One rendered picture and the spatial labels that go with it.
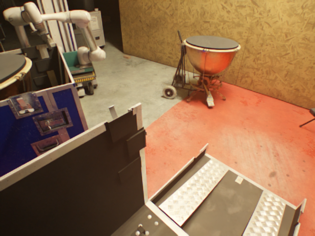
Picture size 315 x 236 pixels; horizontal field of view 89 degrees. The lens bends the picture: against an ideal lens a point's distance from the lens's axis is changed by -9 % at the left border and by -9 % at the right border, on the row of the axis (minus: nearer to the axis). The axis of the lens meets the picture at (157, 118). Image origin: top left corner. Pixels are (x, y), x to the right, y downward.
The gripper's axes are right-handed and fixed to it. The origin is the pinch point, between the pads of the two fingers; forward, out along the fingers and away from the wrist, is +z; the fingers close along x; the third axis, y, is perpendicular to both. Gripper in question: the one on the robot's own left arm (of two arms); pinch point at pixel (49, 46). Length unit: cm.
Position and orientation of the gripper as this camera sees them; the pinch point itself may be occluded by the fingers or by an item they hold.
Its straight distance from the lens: 196.1
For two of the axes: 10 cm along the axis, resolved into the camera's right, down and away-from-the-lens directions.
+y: 8.5, -4.4, 3.0
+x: -5.1, -5.2, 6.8
